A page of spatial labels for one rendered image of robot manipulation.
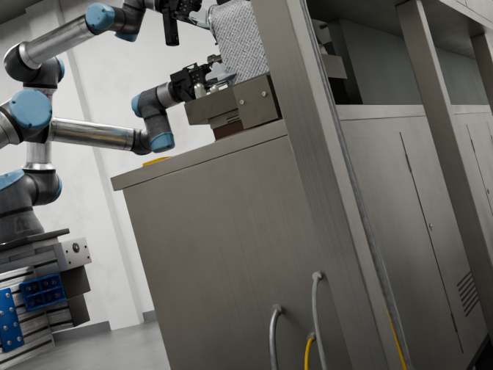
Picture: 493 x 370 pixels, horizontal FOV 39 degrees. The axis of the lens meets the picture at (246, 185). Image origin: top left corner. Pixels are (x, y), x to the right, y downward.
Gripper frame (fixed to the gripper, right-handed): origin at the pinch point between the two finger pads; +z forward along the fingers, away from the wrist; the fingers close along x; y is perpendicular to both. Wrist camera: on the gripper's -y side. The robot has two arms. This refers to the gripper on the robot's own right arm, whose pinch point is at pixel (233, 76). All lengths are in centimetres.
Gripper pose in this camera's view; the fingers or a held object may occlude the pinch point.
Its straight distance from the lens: 203.9
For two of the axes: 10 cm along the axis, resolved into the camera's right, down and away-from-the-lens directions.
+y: -2.7, -9.6, 0.3
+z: 8.4, -2.5, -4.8
